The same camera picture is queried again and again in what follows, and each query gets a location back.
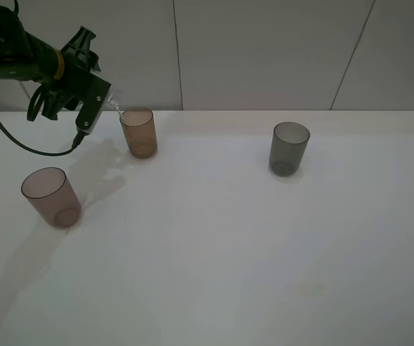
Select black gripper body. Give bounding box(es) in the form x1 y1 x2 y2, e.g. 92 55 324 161
40 46 112 130

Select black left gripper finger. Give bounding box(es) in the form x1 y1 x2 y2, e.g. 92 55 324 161
40 88 81 120

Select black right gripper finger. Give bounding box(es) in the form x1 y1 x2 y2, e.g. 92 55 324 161
62 26 101 71

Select clear plastic water bottle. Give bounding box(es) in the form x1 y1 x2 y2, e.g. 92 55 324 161
96 72 123 119

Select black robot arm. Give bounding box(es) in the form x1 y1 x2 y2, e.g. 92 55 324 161
0 6 111 134

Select amber translucent plastic cup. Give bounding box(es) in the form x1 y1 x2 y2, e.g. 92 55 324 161
120 108 158 159

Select pink translucent plastic cup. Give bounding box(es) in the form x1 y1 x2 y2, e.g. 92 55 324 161
21 167 81 229

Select grey translucent plastic cup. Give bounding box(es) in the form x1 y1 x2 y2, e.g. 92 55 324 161
269 122 310 177

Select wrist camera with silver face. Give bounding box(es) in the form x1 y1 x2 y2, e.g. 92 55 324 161
76 76 111 135

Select black camera cable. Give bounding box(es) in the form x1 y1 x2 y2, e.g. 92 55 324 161
0 79 85 156

